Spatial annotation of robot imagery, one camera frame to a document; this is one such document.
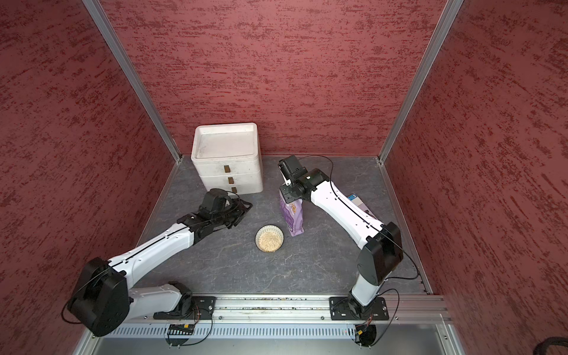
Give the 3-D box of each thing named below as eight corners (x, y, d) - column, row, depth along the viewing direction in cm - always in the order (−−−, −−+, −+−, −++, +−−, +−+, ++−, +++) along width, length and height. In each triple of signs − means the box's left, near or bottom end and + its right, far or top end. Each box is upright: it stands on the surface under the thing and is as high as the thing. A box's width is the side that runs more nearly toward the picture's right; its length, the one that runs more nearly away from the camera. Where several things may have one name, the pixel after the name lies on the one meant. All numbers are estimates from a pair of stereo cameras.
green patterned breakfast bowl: (252, 243, 90) (251, 238, 86) (267, 225, 96) (266, 219, 92) (272, 257, 87) (272, 252, 83) (286, 238, 92) (286, 232, 88)
